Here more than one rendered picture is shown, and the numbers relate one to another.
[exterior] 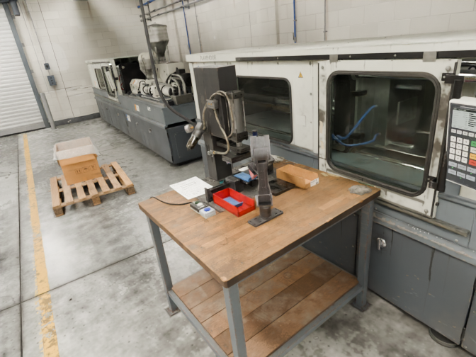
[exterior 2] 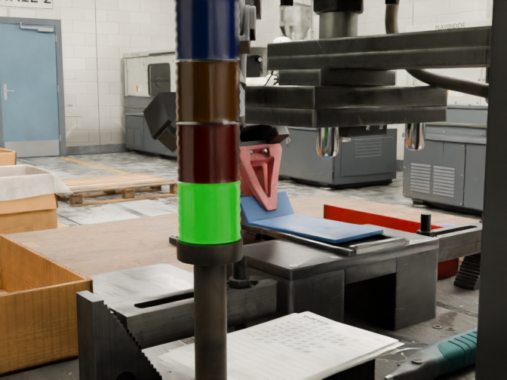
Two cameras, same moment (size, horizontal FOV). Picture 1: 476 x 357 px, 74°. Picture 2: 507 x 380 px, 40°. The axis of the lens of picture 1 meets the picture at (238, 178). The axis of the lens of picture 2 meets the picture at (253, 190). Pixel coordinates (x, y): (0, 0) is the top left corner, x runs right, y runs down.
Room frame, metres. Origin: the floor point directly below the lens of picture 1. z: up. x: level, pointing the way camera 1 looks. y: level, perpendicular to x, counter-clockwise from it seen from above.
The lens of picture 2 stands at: (2.56, -0.15, 1.14)
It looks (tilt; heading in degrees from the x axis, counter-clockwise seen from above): 8 degrees down; 177
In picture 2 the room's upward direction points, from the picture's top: straight up
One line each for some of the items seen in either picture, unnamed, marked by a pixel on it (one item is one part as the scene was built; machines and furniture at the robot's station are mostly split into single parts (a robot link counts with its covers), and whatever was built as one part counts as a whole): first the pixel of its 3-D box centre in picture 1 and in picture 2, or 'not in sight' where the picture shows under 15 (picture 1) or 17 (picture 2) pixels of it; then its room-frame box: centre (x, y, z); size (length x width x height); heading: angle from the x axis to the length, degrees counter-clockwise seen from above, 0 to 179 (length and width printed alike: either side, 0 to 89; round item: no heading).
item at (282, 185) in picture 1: (276, 186); (136, 296); (1.80, -0.24, 0.91); 0.17 x 0.16 x 0.02; 124
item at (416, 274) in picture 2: (243, 181); (333, 289); (1.88, -0.03, 0.94); 0.20 x 0.10 x 0.07; 124
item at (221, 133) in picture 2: not in sight; (208, 151); (2.15, -0.15, 1.10); 0.04 x 0.04 x 0.03
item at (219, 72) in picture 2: not in sight; (207, 91); (2.15, -0.15, 1.14); 0.04 x 0.04 x 0.03
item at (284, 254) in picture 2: (242, 175); (334, 248); (1.88, -0.03, 0.98); 0.20 x 0.10 x 0.01; 124
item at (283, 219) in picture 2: (246, 175); (307, 214); (1.82, -0.05, 1.00); 0.15 x 0.07 x 0.03; 36
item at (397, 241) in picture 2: not in sight; (377, 255); (1.91, 0.01, 0.98); 0.07 x 0.01 x 0.03; 124
